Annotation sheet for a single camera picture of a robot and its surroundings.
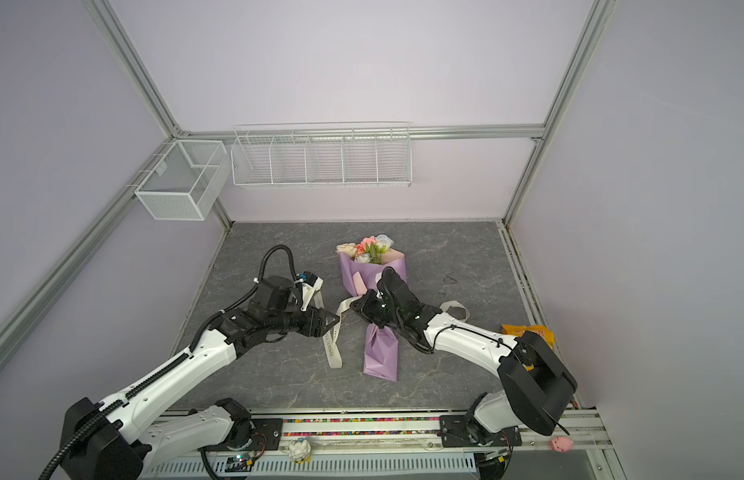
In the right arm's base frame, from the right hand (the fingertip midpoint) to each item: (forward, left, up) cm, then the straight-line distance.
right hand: (347, 306), depth 79 cm
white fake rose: (+33, -9, -10) cm, 35 cm away
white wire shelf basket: (+49, +11, +15) cm, 52 cm away
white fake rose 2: (+23, -2, -8) cm, 24 cm away
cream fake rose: (+28, +3, -10) cm, 30 cm away
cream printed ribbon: (-8, +4, -9) cm, 13 cm away
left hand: (-4, +4, 0) cm, 6 cm away
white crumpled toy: (-32, +9, -9) cm, 34 cm away
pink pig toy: (-29, -52, -14) cm, 62 cm away
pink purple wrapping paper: (-7, -9, -10) cm, 15 cm away
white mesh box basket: (+42, +56, +11) cm, 71 cm away
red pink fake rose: (+29, -1, -10) cm, 31 cm away
